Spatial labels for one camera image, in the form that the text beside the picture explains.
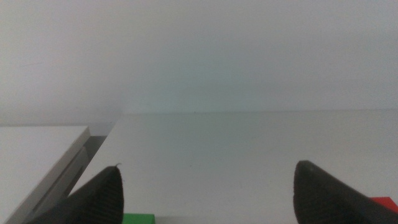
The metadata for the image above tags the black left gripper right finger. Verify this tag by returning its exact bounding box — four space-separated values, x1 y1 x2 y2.
293 160 398 224

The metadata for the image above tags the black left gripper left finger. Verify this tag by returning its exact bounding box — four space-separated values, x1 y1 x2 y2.
26 164 124 224

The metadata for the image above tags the green cube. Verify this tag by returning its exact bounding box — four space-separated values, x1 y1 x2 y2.
122 213 155 224

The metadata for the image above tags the red cube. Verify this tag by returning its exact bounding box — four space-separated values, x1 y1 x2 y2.
369 197 398 215

